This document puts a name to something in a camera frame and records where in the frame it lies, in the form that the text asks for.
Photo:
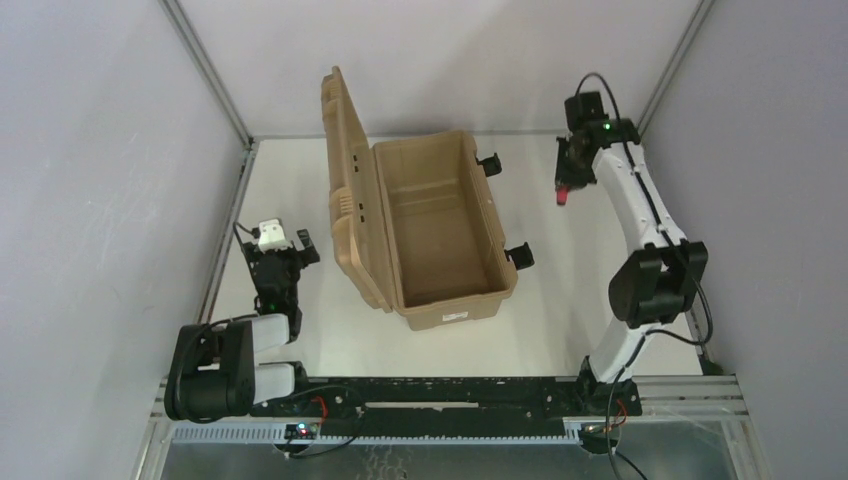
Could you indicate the small green circuit board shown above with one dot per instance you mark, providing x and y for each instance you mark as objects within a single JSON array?
[{"x": 301, "y": 431}]

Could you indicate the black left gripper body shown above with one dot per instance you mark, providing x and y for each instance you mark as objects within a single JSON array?
[{"x": 279, "y": 257}]

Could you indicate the black bin latch front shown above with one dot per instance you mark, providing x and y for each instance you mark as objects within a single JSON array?
[{"x": 521, "y": 257}]

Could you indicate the red handled black screwdriver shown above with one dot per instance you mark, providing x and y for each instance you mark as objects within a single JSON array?
[{"x": 561, "y": 195}]

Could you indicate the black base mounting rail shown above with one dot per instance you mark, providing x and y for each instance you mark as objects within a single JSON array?
[{"x": 452, "y": 407}]

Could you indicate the black bin latch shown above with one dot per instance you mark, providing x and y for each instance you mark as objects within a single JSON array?
[
  {"x": 491, "y": 166},
  {"x": 521, "y": 257}
]

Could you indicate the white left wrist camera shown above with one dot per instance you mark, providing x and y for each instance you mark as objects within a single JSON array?
[{"x": 272, "y": 236}]

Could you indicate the tan plastic storage bin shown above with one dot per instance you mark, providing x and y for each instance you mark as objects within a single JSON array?
[{"x": 413, "y": 221}]

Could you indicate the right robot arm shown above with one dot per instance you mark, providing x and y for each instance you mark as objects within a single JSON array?
[{"x": 660, "y": 278}]

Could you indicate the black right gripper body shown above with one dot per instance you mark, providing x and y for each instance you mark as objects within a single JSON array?
[{"x": 569, "y": 171}]

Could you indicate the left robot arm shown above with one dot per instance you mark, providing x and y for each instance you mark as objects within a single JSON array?
[{"x": 214, "y": 373}]

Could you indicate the black bin latch rear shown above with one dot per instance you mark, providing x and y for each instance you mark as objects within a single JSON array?
[{"x": 491, "y": 166}]

